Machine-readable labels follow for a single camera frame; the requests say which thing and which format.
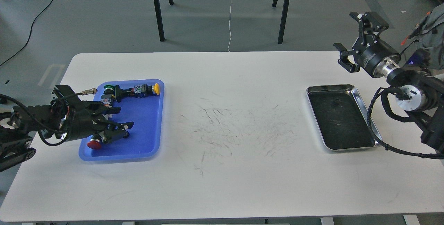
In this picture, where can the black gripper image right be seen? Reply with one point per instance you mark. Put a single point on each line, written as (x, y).
(377, 58)

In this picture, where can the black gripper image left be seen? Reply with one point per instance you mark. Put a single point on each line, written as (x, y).
(83, 122)

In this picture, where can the blue plastic tray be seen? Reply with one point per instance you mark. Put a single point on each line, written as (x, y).
(144, 139)

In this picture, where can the silver metal tray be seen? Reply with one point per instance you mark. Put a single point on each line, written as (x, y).
(342, 127)

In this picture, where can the grey backpack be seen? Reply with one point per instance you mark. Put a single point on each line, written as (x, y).
(427, 36)

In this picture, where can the black stand leg right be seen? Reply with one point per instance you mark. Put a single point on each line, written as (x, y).
(283, 6)

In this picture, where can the black caster wheel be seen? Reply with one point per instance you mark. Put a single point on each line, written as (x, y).
(3, 100)

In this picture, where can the red push button switch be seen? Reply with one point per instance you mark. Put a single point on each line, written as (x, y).
(95, 142)

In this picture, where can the green push button switch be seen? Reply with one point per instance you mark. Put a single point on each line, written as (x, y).
(109, 89)

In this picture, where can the yellow push button switch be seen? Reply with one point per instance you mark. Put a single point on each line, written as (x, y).
(141, 91)

